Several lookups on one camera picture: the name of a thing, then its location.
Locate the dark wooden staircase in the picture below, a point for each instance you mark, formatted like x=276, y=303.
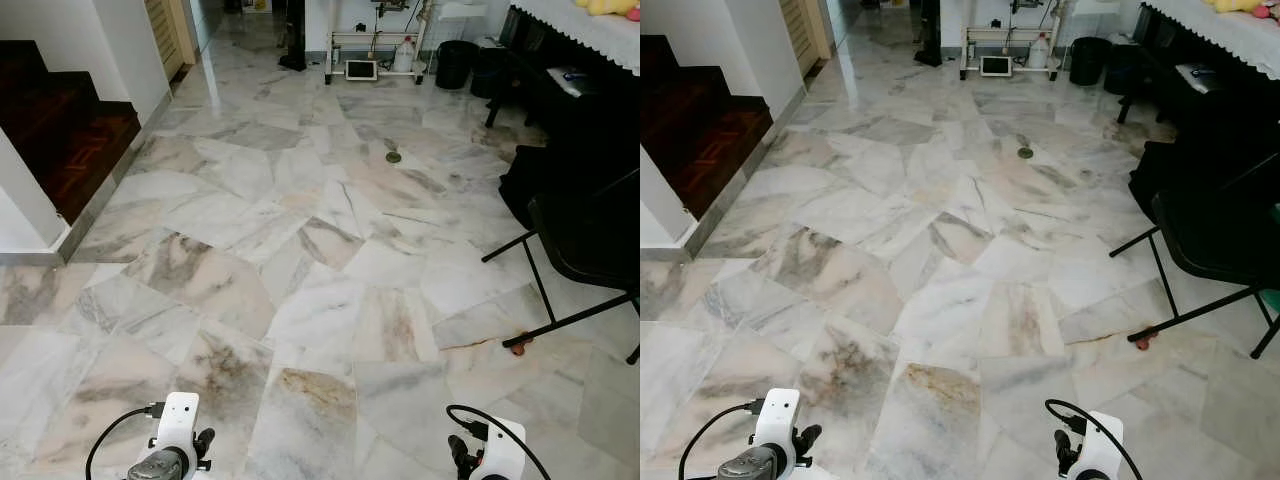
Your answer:
x=700, y=130
x=60, y=130

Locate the white plastic bottle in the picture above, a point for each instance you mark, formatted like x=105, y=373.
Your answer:
x=1039, y=53
x=404, y=57

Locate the small red floor object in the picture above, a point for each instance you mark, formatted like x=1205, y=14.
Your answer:
x=1146, y=340
x=518, y=347

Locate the yellow plush toy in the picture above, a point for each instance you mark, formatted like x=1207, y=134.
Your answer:
x=1240, y=5
x=605, y=7

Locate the light wooden door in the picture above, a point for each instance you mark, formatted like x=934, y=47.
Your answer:
x=800, y=25
x=165, y=30

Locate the white metal rack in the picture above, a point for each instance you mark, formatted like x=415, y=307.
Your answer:
x=1012, y=35
x=377, y=38

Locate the black wooden chair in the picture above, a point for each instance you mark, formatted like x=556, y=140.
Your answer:
x=1160, y=75
x=530, y=80

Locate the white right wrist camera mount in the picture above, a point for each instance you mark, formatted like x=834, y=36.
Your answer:
x=1100, y=440
x=500, y=445

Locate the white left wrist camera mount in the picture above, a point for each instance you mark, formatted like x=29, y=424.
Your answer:
x=178, y=420
x=778, y=415

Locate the white framed tablet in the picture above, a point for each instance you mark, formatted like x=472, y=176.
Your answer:
x=996, y=66
x=361, y=70

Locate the black waste bin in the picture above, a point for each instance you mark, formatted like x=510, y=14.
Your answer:
x=1124, y=70
x=1089, y=62
x=455, y=65
x=492, y=72

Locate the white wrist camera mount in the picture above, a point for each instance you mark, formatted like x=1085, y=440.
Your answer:
x=500, y=445
x=1100, y=440
x=778, y=415
x=178, y=420

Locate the white lace tablecloth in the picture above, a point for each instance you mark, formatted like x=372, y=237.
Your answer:
x=1220, y=35
x=590, y=35

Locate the black folding chair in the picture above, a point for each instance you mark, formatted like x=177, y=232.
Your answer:
x=600, y=240
x=1220, y=235

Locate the black bag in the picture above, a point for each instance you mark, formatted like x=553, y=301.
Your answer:
x=525, y=185
x=1155, y=180

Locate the green plastic object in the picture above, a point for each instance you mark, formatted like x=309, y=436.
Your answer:
x=1272, y=300

